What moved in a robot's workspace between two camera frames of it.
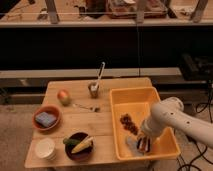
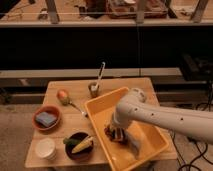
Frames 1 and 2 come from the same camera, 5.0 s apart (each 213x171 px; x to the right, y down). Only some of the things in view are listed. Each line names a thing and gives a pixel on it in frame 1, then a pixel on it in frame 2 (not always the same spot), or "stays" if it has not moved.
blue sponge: x=45 y=119 stays
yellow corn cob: x=82 y=144 stays
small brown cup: x=93 y=88 stays
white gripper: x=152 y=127 to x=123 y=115
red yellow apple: x=64 y=97 stays
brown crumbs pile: x=128 y=124 to x=109 y=133
